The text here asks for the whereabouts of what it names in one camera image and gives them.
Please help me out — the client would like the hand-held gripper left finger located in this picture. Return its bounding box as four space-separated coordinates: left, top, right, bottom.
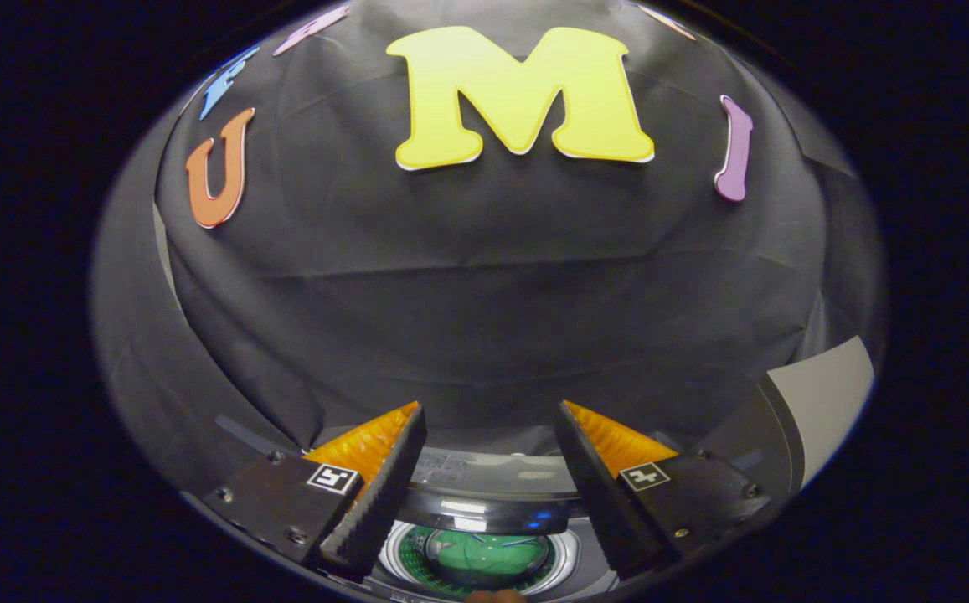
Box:
202 401 429 583

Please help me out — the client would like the black backdrop cloth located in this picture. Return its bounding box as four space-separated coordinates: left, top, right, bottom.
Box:
90 0 887 495

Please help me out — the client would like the dark grey washing machine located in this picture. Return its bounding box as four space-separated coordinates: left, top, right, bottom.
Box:
214 379 805 603

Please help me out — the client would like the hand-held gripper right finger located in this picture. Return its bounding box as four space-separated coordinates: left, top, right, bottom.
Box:
554 399 776 582

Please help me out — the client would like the green polo shirt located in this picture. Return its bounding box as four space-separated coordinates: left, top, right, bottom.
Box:
424 529 554 587

